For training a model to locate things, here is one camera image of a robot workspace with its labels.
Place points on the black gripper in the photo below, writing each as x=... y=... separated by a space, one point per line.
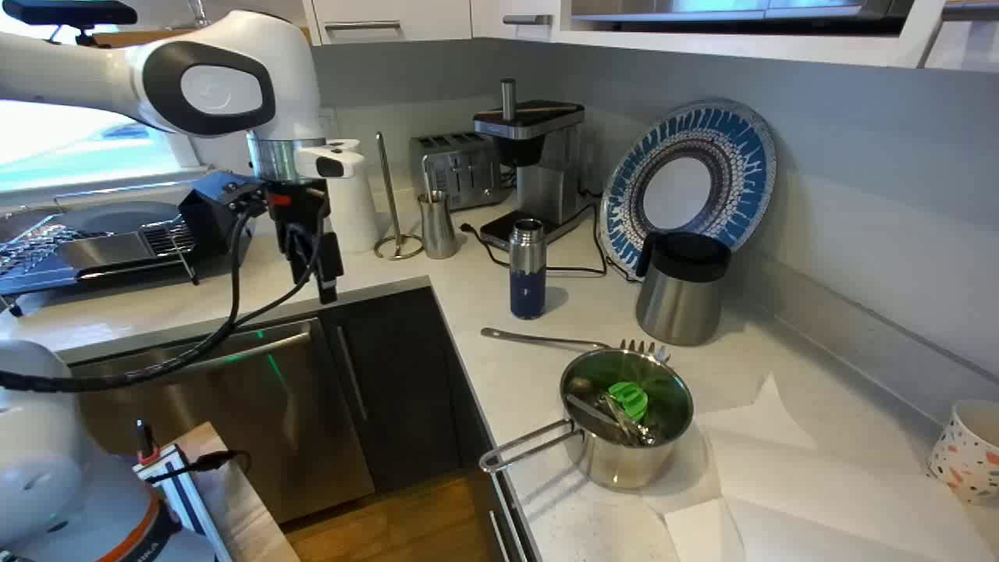
x=298 y=217

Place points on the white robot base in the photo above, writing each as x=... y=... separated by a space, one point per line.
x=64 y=468

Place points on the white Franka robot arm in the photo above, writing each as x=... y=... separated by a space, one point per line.
x=82 y=73

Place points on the dark lower cabinet door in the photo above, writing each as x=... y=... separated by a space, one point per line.
x=400 y=384

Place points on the white kettle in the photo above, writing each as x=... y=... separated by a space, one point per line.
x=348 y=190

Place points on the metal paper towel holder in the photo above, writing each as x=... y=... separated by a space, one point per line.
x=393 y=206

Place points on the small steel pitcher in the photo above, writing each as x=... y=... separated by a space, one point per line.
x=440 y=224

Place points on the silver four-slot toaster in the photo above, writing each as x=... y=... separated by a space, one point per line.
x=458 y=169

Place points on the stainless steel dishwasher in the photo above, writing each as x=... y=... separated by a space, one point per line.
x=231 y=416

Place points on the blue and steel tumbler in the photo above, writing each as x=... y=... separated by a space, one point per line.
x=525 y=270

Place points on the steel coffee machine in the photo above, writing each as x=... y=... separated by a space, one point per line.
x=542 y=156

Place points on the green plastic item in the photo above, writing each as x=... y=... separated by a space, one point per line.
x=630 y=396

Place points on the steel canister with black lid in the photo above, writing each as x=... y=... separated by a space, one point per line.
x=682 y=290

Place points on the blue patterned decorative plate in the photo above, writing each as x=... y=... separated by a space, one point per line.
x=689 y=186

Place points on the white upper cabinets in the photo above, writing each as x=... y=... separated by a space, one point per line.
x=625 y=19

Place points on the polka dot ceramic cup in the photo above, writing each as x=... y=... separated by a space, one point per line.
x=968 y=453

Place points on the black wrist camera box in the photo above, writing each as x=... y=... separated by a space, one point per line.
x=217 y=217

